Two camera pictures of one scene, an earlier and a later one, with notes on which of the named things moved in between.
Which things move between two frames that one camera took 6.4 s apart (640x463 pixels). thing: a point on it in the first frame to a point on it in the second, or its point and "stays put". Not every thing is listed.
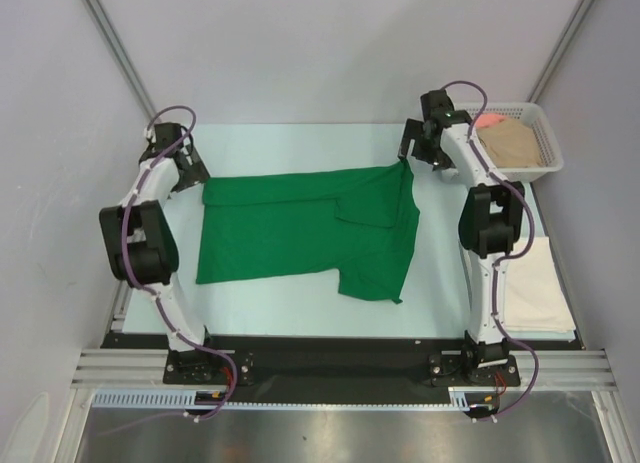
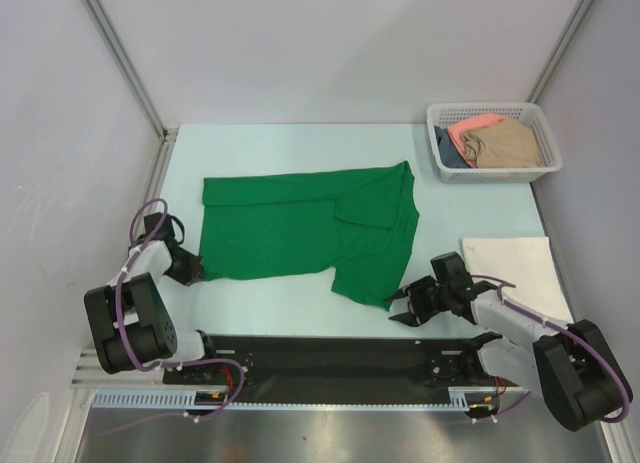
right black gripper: x=413 y=140 to x=417 y=298
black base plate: x=341 y=368 stays put
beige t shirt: x=511 y=144 stays put
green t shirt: x=353 y=224 stays put
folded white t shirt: x=536 y=298 stays put
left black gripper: x=196 y=172 to x=194 y=271
